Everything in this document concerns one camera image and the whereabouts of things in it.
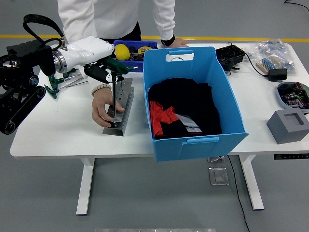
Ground person's right hand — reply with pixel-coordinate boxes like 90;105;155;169
91;89;125;128

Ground person's left hand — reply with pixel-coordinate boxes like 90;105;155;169
171;37;190;48

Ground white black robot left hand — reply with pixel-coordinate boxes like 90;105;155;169
63;35;125;84

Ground grey metal tool holder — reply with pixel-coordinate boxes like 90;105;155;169
102;77;135;137

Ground large green T-handle hex key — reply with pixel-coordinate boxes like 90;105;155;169
103;57;132;119

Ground large blue plastic box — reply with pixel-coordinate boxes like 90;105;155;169
142;46;249;163

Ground black wrist watch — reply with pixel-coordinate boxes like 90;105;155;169
160;35;176;47

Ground yellow lemon-shaped ball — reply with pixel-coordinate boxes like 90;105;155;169
114;44;131;61

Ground yellow floor tape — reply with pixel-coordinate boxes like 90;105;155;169
0;34;309;43

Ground small dark blue bin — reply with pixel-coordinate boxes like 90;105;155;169
113;40;158;73

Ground person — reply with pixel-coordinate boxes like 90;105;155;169
57;0;176;45

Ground black plastic tray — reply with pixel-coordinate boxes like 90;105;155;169
215;44;246;72

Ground red cloth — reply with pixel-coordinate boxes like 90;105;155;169
149;101;176;137

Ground black cloth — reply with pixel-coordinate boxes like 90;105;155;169
147;77;223;140

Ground grey white cloth piece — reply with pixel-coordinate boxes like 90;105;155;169
174;113;203;134

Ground white table leg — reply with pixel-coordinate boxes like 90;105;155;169
239;155;265;211
76;158;95;216

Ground beige resistor strip bundle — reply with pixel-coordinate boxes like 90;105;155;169
256;55;282;75

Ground clear plastic parts bags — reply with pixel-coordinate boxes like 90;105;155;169
245;38;297;75

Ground black power adapter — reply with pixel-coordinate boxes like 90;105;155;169
268;69;288;82

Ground light blue dish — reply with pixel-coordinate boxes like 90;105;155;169
276;82;309;110

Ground pile of dark capacitors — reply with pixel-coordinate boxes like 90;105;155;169
279;82;309;109

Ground grey block with square recess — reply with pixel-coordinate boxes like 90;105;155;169
266;110;309;145

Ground large metal floor plate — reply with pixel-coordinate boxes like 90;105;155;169
209;167;229;186

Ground black table control panel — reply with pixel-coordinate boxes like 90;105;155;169
273;153;309;160

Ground beige bead bracelet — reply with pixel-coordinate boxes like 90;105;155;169
90;83;112;97

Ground small green T-handle hex key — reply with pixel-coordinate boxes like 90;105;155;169
44;81;89;99

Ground black adapter cable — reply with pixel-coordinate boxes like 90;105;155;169
243;52;270;78

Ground thin black background cable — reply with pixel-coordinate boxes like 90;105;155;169
284;0;309;10

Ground black floor cable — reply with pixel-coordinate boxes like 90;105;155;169
226;156;251;232

